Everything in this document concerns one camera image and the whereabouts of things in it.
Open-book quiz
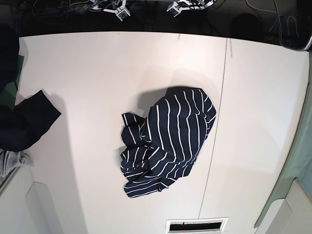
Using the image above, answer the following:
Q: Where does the navy white striped t-shirt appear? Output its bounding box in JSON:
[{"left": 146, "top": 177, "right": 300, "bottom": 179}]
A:
[{"left": 120, "top": 87, "right": 216, "bottom": 198}]

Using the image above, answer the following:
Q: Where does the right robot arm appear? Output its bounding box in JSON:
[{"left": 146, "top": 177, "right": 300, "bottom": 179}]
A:
[{"left": 88, "top": 0, "right": 131, "bottom": 21}]

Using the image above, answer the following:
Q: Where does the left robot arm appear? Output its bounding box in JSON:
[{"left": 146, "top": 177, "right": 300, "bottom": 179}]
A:
[{"left": 167, "top": 0, "right": 216, "bottom": 17}]

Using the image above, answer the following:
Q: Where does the black garment on table edge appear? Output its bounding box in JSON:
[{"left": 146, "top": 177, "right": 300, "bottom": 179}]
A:
[{"left": 0, "top": 24, "right": 61, "bottom": 152}]

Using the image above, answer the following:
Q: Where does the green board at left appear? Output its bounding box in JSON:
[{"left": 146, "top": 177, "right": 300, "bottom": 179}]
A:
[{"left": 0, "top": 55, "right": 24, "bottom": 109}]

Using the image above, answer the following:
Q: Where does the grey cloth at left edge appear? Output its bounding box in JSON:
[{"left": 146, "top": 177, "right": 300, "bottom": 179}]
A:
[{"left": 0, "top": 149, "right": 34, "bottom": 185}]

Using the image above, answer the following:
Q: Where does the white slotted vent frame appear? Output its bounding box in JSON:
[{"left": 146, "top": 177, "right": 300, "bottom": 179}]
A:
[{"left": 166, "top": 217, "right": 228, "bottom": 234}]

